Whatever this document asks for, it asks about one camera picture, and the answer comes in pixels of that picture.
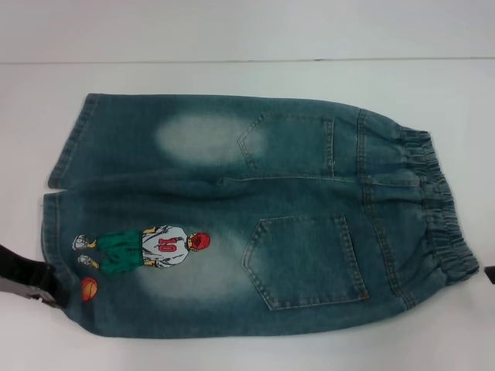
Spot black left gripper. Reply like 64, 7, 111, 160
0, 242, 75, 311

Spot blue denim shorts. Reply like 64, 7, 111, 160
41, 92, 480, 337

